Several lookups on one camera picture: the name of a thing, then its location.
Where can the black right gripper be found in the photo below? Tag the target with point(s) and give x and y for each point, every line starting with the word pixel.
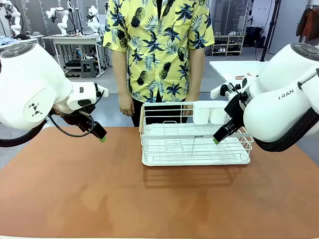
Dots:
pixel 235 108

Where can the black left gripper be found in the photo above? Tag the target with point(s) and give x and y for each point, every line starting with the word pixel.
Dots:
pixel 79 118

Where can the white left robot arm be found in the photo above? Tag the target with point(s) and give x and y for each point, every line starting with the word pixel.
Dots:
pixel 30 74

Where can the person's right forearm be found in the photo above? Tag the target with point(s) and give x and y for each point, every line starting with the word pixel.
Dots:
pixel 120 72

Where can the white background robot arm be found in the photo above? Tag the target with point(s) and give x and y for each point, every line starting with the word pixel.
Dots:
pixel 15 20
pixel 62 22
pixel 93 20

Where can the person's left forearm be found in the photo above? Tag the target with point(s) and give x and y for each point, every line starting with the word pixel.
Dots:
pixel 197 72

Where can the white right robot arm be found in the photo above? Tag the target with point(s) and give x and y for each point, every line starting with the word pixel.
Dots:
pixel 274 112

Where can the person's right hand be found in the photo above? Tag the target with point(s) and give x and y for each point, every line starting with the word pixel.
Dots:
pixel 126 104

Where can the person's left hand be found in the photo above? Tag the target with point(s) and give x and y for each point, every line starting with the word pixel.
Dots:
pixel 190 99

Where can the white utensil cup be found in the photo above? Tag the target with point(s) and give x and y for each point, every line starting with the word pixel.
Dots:
pixel 217 115
pixel 201 113

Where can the white plastic drain tray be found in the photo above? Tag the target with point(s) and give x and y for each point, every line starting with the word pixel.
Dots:
pixel 194 161

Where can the white rounded side table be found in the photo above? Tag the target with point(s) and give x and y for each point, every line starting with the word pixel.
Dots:
pixel 231 68

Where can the black trousers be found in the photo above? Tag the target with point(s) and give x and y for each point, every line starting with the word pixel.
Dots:
pixel 159 109

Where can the grey plastic stool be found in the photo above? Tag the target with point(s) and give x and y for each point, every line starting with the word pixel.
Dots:
pixel 88 67

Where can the white shoe rack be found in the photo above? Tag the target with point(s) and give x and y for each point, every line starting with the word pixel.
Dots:
pixel 229 44

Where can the white background work table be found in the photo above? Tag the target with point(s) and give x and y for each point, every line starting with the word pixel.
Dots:
pixel 74 37

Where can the black bag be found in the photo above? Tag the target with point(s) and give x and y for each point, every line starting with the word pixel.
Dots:
pixel 254 36

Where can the person in pineapple shirt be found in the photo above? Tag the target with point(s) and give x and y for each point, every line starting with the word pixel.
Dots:
pixel 159 49

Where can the black tripod pole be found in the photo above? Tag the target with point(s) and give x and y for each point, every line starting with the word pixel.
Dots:
pixel 270 30

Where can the black light stand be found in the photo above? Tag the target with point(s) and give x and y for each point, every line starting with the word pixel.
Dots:
pixel 72 17

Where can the white table with blue cloth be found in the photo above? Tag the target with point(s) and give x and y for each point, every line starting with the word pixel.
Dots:
pixel 25 39

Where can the light blue cloth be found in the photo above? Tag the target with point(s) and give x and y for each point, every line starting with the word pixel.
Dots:
pixel 6 39

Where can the clothes rack with garments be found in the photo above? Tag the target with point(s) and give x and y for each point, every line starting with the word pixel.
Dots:
pixel 310 25

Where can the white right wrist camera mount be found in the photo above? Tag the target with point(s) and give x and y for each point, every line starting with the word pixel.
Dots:
pixel 219 90

